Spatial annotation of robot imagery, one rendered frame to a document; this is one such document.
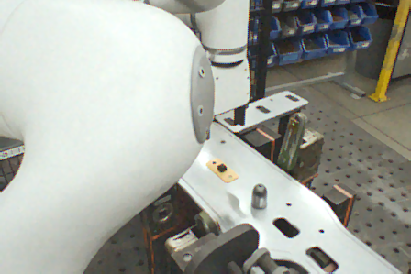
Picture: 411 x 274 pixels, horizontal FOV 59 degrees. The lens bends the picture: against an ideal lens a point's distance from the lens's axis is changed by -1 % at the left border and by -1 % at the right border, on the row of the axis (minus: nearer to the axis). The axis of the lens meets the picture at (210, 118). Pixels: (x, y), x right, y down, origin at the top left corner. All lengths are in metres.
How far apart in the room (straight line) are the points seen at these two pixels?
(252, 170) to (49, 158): 0.69
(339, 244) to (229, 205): 0.22
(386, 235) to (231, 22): 0.81
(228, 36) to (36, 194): 0.50
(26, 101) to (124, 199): 0.07
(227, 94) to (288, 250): 0.30
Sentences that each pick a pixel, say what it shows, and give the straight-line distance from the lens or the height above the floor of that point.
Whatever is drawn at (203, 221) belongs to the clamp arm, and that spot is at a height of 1.10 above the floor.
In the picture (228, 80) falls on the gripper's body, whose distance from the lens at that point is 0.69.
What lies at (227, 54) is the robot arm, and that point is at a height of 1.30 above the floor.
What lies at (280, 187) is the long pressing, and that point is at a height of 1.00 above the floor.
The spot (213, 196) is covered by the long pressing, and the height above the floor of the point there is 1.00.
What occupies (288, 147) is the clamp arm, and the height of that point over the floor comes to 1.04.
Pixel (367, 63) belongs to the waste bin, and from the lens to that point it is 3.89.
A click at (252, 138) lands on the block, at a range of 0.98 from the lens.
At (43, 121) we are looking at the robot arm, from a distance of 0.20.
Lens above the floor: 1.53
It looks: 31 degrees down
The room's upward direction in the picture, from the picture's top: straight up
